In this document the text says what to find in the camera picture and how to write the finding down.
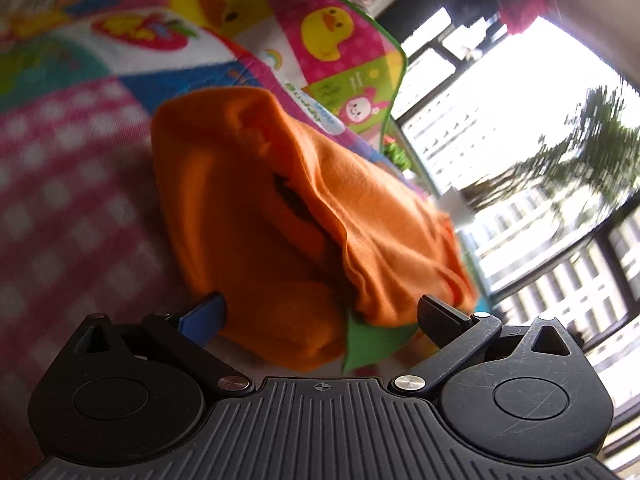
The colourful cartoon play mat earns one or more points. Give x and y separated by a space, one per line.
100 110

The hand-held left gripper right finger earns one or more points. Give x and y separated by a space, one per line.
442 321

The red hanging garment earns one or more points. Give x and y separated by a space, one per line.
525 7

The orange pumpkin costume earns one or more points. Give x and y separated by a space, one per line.
240 200

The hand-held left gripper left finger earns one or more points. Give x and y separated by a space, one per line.
202 316

